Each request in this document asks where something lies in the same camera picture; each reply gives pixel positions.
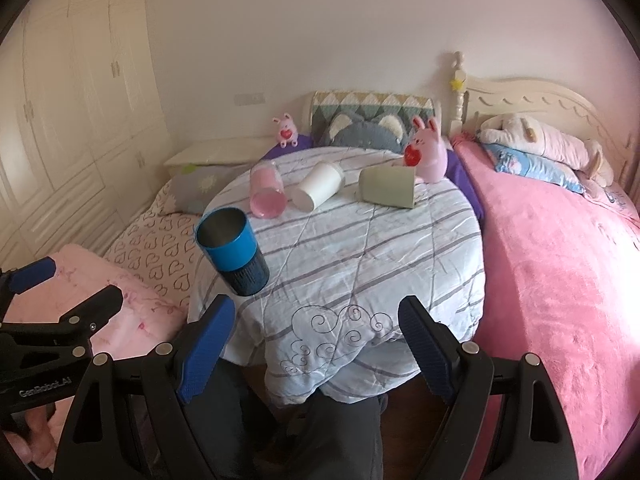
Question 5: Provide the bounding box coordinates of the pink fleece blanket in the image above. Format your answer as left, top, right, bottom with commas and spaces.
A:
450, 132, 640, 480

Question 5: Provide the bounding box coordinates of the blue metal-lined cup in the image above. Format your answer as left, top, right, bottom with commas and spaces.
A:
194, 206, 271, 297

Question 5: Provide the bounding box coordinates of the grey striped white quilt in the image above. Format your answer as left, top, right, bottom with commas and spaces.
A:
187, 146, 487, 407

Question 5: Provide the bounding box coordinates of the pink floral quilt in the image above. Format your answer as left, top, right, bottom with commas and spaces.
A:
0, 243, 188, 461

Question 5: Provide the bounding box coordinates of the cream carved headboard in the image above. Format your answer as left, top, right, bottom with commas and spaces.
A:
447, 51, 636, 191

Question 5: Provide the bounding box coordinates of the white and pink plush animal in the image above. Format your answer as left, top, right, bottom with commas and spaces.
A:
477, 112, 615, 183

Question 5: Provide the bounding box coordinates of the triangle patterned cushion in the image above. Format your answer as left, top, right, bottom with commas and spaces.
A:
309, 91, 441, 137

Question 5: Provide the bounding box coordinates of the white cup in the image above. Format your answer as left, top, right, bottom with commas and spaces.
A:
291, 161, 345, 211

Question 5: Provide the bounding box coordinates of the pink translucent cup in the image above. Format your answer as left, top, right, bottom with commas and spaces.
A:
249, 160, 289, 219

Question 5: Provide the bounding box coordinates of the grey daisy pillow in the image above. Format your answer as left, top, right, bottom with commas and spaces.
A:
167, 162, 256, 216

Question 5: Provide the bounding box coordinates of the cream wardrobe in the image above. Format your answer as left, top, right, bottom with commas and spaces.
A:
0, 0, 173, 261

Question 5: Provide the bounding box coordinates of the heart print bed sheet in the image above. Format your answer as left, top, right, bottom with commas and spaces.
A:
102, 180, 211, 311

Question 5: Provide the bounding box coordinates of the large pink bunny plush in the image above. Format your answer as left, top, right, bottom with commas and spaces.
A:
403, 115, 449, 184

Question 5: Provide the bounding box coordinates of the green cup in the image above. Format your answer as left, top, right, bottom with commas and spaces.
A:
358, 166, 419, 209

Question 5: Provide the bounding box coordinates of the grey cat face pillow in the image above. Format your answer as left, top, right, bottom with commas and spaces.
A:
319, 113, 407, 153

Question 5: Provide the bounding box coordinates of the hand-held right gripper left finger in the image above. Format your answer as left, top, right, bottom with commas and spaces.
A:
59, 294, 236, 480

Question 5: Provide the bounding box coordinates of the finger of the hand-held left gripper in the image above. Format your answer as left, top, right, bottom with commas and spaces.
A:
0, 285, 124, 347
0, 256, 57, 311

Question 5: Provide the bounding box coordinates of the person's left hand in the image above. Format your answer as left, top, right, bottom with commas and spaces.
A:
0, 402, 55, 461

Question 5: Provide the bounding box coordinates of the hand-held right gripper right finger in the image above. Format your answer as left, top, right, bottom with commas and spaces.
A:
398, 295, 581, 480

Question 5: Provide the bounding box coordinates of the blue printed pillow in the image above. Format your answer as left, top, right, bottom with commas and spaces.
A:
482, 142, 587, 195

